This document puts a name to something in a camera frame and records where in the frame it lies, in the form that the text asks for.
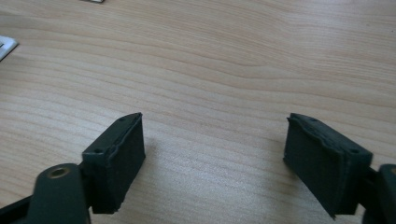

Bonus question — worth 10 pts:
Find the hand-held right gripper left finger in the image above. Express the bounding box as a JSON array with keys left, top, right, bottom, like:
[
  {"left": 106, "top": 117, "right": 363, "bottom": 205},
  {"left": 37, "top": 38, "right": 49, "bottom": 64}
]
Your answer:
[{"left": 81, "top": 112, "right": 147, "bottom": 215}]

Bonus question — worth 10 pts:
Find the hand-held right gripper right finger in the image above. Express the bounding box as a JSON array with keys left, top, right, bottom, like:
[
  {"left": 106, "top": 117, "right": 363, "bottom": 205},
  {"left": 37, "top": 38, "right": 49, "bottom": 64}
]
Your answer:
[{"left": 282, "top": 112, "right": 374, "bottom": 220}]

